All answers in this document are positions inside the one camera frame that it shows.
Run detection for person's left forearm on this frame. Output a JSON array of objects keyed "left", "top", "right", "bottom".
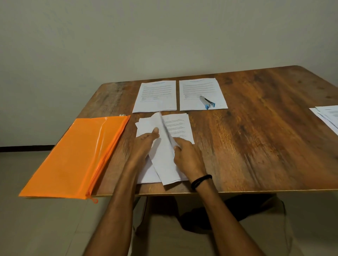
[{"left": 83, "top": 163, "right": 144, "bottom": 256}]

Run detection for black shirt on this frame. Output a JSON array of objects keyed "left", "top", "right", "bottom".
[{"left": 179, "top": 193, "right": 278, "bottom": 234}]

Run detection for blue and white stapler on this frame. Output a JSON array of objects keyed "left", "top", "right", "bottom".
[{"left": 199, "top": 95, "right": 216, "bottom": 110}]

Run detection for white printed paper sheet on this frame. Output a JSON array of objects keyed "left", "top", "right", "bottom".
[
  {"left": 179, "top": 78, "right": 229, "bottom": 111},
  {"left": 315, "top": 105, "right": 338, "bottom": 128},
  {"left": 309, "top": 108, "right": 338, "bottom": 136},
  {"left": 132, "top": 80, "right": 177, "bottom": 113}
]

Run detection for black skirting strip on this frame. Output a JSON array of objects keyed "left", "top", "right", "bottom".
[{"left": 0, "top": 145, "right": 55, "bottom": 153}]

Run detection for orange plastic zip folder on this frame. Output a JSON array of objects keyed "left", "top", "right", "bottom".
[{"left": 18, "top": 115, "right": 130, "bottom": 204}]

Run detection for person's right forearm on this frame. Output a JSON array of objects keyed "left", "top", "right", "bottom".
[{"left": 192, "top": 178, "right": 265, "bottom": 256}]

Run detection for person's left hand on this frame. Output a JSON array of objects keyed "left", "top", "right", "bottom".
[{"left": 126, "top": 127, "right": 160, "bottom": 170}]

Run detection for stack of white printed papers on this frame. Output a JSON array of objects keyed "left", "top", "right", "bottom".
[{"left": 135, "top": 113, "right": 195, "bottom": 184}]

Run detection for lifted white paper sheet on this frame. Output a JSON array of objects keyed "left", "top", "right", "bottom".
[{"left": 149, "top": 112, "right": 189, "bottom": 186}]

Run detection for person's right hand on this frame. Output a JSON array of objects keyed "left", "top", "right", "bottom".
[{"left": 173, "top": 137, "right": 208, "bottom": 183}]

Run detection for black wristband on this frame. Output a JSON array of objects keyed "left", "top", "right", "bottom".
[{"left": 191, "top": 174, "right": 213, "bottom": 191}]

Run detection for beige trousers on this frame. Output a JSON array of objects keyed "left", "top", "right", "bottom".
[{"left": 131, "top": 195, "right": 305, "bottom": 256}]

